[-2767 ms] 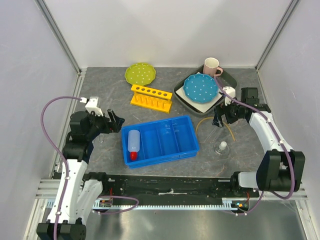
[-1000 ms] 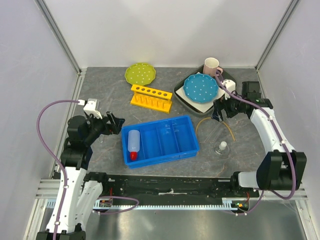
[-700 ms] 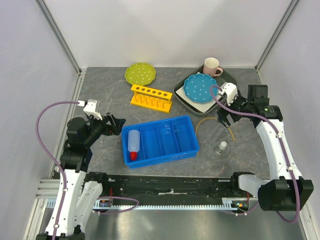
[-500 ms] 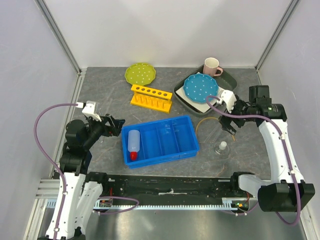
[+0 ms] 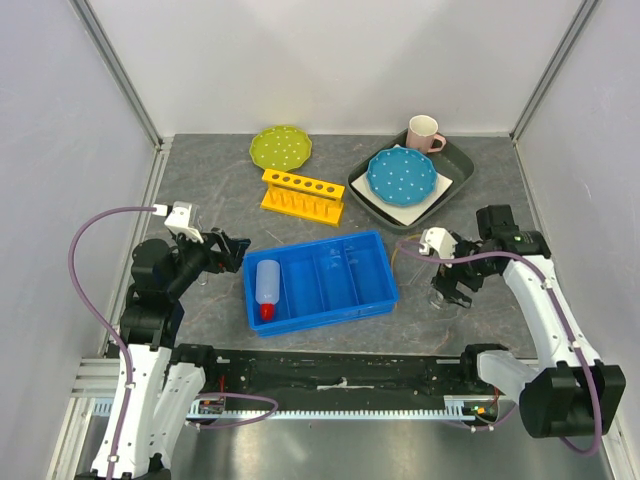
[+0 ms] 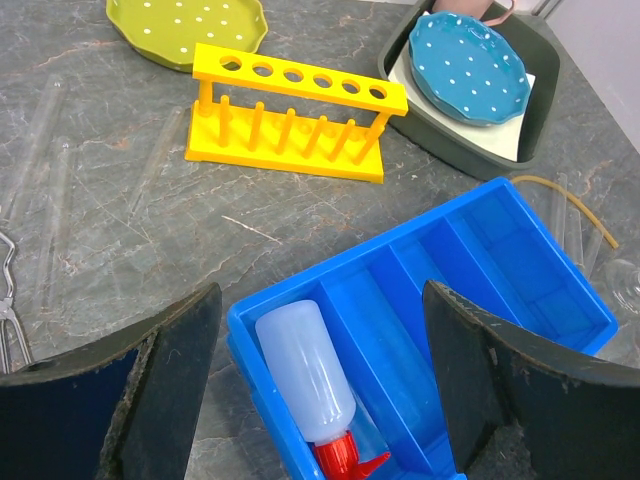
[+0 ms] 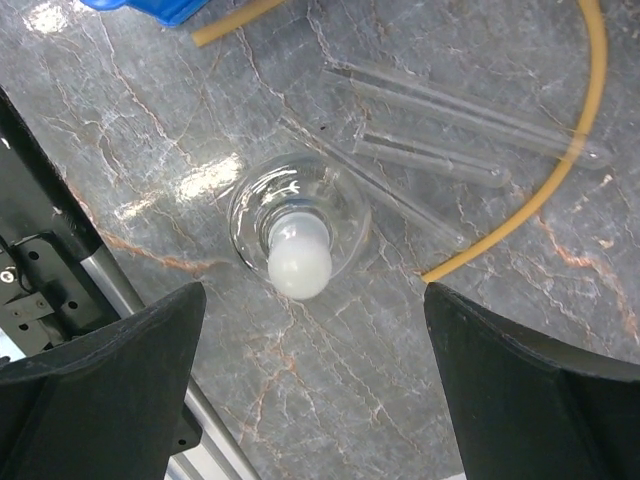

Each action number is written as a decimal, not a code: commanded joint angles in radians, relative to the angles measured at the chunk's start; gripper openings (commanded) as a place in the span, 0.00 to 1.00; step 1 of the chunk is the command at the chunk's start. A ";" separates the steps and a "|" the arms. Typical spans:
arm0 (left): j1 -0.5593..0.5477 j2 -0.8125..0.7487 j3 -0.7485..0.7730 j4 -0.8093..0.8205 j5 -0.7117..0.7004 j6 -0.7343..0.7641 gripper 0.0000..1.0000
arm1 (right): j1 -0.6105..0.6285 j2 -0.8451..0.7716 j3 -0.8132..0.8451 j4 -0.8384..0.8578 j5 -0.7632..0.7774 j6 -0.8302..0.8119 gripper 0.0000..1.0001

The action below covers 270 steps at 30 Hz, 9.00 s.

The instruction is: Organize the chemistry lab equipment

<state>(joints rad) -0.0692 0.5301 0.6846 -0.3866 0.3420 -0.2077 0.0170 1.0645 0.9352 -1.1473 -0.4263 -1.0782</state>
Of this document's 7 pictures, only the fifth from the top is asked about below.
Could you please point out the blue plastic organizer tray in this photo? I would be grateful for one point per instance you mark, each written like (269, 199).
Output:
(323, 282)

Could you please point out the glass flask white stopper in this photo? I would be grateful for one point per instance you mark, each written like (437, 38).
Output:
(437, 301)

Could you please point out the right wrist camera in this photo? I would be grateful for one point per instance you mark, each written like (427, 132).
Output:
(439, 241)

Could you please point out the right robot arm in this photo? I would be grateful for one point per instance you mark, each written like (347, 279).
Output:
(571, 392)

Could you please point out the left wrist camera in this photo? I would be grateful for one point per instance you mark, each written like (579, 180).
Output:
(180, 218)

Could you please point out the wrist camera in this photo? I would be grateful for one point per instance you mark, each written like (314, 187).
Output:
(180, 218)
(439, 241)

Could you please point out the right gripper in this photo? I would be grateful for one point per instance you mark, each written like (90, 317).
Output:
(442, 283)

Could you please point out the wash bottle red cap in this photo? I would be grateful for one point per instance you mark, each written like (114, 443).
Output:
(267, 293)

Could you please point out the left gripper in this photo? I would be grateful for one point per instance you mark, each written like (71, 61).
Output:
(219, 260)

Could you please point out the cable duct rail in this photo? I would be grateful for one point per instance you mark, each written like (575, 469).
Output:
(453, 410)

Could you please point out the green dotted plate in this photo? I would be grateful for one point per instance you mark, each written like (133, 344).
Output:
(281, 147)

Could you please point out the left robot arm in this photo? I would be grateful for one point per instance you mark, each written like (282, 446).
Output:
(159, 379)

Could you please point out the yellow test tube rack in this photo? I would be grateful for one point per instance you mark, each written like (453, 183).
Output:
(303, 197)

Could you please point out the dark green tray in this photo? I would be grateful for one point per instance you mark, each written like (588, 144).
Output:
(454, 168)

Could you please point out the yellow rubber tube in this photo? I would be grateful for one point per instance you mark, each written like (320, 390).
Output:
(413, 237)

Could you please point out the white square plate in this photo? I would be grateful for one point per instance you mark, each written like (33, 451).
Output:
(403, 183)

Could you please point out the blue dotted plate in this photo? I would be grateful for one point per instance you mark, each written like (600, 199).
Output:
(401, 177)

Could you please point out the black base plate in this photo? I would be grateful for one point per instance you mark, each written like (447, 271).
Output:
(255, 372)

